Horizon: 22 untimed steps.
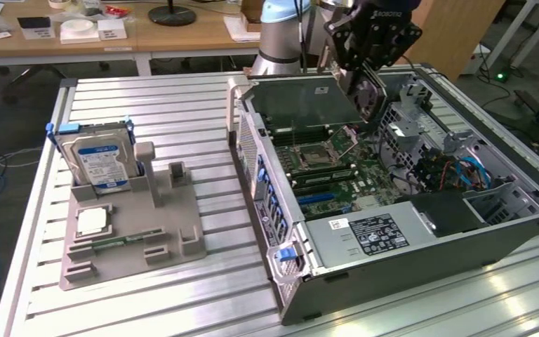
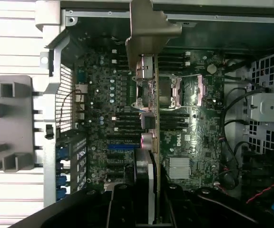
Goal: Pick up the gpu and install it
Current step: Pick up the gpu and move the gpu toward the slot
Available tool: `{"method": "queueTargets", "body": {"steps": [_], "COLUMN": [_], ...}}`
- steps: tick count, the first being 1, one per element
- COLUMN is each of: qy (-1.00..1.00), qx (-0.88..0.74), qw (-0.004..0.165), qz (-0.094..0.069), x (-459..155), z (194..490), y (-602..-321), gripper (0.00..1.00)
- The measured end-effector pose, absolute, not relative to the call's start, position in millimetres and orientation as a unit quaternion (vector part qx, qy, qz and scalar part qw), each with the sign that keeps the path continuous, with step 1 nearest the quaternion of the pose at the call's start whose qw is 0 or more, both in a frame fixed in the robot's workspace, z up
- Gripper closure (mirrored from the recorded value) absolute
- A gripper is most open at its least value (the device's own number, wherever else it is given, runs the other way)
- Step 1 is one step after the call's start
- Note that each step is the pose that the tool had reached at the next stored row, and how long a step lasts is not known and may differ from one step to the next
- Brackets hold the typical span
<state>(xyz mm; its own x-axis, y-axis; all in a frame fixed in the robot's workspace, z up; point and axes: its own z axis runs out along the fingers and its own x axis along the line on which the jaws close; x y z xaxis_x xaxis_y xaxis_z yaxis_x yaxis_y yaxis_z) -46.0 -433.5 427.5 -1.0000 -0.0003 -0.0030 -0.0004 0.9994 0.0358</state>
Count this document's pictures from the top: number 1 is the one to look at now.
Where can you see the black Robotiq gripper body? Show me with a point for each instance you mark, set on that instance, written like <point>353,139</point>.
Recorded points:
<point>385,17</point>

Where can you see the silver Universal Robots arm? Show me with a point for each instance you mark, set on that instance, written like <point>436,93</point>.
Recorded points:
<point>278,42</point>

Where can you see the black round lamp base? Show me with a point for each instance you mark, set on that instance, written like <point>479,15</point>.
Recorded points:
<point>172,15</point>

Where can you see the grey parts rack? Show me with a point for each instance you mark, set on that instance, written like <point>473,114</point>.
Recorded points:
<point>129,252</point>

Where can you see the white table frame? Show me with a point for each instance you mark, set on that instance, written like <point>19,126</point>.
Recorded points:
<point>512,31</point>

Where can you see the wooden desk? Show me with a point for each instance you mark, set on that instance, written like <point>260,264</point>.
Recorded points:
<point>25,47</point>

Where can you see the graphics card with fan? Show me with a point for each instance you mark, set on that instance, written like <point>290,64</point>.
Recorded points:
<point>367,98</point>

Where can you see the brown cardboard box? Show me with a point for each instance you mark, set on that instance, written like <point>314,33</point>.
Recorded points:
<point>250,10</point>

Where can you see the open grey PC case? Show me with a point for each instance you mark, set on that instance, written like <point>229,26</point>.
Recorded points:
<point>391,281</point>

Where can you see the stack of white papers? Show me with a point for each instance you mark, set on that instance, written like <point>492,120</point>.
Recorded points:
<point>241,29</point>

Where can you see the white printed card box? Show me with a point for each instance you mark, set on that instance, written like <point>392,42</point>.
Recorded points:
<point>110,29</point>

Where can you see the wooden cabinet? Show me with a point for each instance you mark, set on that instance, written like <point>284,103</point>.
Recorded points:
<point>456,35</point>

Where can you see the blue case latch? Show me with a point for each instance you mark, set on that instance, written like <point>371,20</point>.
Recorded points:
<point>284,254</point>

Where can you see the black office chair base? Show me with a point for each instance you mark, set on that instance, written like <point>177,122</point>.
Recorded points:
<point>21,82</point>

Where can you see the white box with black label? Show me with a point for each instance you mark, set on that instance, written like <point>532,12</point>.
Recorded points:
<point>35,28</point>

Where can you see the red packet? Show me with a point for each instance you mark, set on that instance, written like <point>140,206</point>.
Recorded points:
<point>114,10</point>

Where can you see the hard disk with blue bracket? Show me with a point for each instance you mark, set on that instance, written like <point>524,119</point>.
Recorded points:
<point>95,158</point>

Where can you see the green RAM stick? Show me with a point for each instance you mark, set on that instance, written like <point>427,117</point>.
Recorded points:
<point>118,241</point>

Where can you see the black fan shroud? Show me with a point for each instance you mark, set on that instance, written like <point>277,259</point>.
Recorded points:
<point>441,214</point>

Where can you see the grey power supply unit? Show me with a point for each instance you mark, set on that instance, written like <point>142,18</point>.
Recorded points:
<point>338,245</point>

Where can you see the silver CPU chip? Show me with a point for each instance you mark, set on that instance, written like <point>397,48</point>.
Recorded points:
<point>91,222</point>

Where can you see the metal socket cover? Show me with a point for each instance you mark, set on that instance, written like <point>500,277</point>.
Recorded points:
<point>344,140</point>

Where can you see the silver perforated disk bay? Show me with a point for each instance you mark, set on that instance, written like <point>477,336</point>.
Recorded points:
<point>404,137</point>

